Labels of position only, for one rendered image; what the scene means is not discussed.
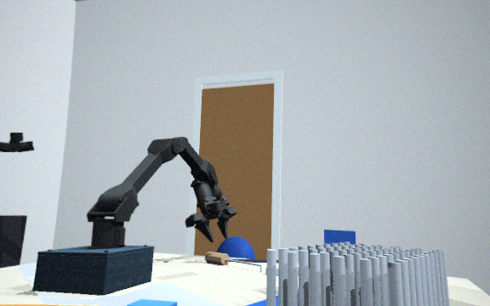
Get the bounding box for blue cube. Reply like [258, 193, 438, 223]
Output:
[127, 299, 177, 306]

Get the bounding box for brown wooden tool handle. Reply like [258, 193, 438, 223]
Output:
[204, 252, 262, 273]

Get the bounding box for blue tape strip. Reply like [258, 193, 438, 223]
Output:
[245, 290, 299, 306]

